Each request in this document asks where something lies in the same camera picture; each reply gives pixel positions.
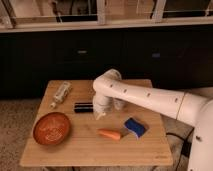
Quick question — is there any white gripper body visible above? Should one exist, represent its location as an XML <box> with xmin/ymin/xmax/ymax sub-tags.
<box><xmin>93</xmin><ymin>93</ymin><xmax>111</xmax><ymax>114</ymax></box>

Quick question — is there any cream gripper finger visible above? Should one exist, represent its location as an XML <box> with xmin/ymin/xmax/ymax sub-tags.
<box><xmin>93</xmin><ymin>112</ymin><xmax>106</xmax><ymax>120</ymax></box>

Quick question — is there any black eraser block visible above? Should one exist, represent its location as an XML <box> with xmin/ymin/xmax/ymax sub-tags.
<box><xmin>74</xmin><ymin>102</ymin><xmax>93</xmax><ymax>113</ymax></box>

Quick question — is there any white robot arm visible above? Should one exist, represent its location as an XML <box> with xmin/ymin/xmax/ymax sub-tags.
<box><xmin>93</xmin><ymin>69</ymin><xmax>213</xmax><ymax>171</ymax></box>

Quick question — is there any white paper cup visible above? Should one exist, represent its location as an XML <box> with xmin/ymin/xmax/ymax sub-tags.
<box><xmin>113</xmin><ymin>98</ymin><xmax>126</xmax><ymax>110</ymax></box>

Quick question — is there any orange carrot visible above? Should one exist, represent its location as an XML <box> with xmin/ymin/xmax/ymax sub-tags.
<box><xmin>98</xmin><ymin>129</ymin><xmax>121</xmax><ymax>140</ymax></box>

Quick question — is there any blue sponge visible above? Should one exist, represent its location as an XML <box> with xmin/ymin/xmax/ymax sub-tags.
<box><xmin>124</xmin><ymin>118</ymin><xmax>146</xmax><ymax>138</ymax></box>

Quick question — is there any wooden table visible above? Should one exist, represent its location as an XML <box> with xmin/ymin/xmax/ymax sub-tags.
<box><xmin>20</xmin><ymin>80</ymin><xmax>173</xmax><ymax>167</ymax></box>

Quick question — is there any clear plastic bottle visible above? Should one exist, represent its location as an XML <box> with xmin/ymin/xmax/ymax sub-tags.
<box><xmin>50</xmin><ymin>81</ymin><xmax>71</xmax><ymax>108</ymax></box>

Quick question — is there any red-brown bowl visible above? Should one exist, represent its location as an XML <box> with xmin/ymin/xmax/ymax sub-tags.
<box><xmin>33</xmin><ymin>112</ymin><xmax>71</xmax><ymax>145</ymax></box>

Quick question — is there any dark cabinet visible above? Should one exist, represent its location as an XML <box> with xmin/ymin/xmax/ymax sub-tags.
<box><xmin>0</xmin><ymin>25</ymin><xmax>213</xmax><ymax>99</ymax></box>

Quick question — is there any black power adapter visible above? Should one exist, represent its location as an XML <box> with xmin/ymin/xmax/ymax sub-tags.
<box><xmin>181</xmin><ymin>141</ymin><xmax>192</xmax><ymax>157</ymax></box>

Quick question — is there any black power cable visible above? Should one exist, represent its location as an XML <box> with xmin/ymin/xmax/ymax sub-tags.
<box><xmin>165</xmin><ymin>128</ymin><xmax>195</xmax><ymax>171</ymax></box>

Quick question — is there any white window frame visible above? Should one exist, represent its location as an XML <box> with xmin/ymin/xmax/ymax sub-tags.
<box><xmin>0</xmin><ymin>0</ymin><xmax>213</xmax><ymax>32</ymax></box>

